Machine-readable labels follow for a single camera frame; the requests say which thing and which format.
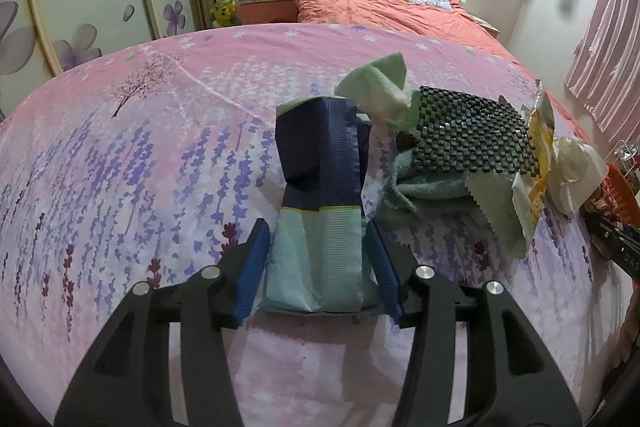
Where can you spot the pink striped curtain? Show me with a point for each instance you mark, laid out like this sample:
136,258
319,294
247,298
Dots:
610,57

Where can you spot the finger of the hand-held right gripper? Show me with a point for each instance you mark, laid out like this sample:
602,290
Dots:
612,229

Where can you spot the pink nightstand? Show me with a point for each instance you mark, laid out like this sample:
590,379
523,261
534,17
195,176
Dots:
265,9

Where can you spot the light green terry cloth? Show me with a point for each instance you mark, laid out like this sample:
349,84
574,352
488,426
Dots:
380,82

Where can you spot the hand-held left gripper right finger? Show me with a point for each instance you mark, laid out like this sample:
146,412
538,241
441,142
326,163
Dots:
385,272

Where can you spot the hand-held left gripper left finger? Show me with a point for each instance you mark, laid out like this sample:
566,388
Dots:
252,267

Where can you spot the dark green towel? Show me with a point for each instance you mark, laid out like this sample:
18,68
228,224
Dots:
430,194

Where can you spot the navy and teal cloth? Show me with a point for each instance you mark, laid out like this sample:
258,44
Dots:
320,207

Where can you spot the black woven mesh mat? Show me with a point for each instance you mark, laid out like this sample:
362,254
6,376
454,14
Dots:
470,132

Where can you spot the pale green zigzag-edged cloth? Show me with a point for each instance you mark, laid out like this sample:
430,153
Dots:
500,217

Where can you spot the pink lavender printed blanket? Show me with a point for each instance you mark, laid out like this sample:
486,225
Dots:
150,182

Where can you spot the cream plastic bag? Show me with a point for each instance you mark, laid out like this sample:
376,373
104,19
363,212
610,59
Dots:
575,172

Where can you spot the orange plastic basket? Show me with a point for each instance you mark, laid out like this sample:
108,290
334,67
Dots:
622,192

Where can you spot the yellow and white cloth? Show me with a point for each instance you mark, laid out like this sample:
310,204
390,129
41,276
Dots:
542,142

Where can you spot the orange duvet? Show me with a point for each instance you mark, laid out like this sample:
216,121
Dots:
380,12

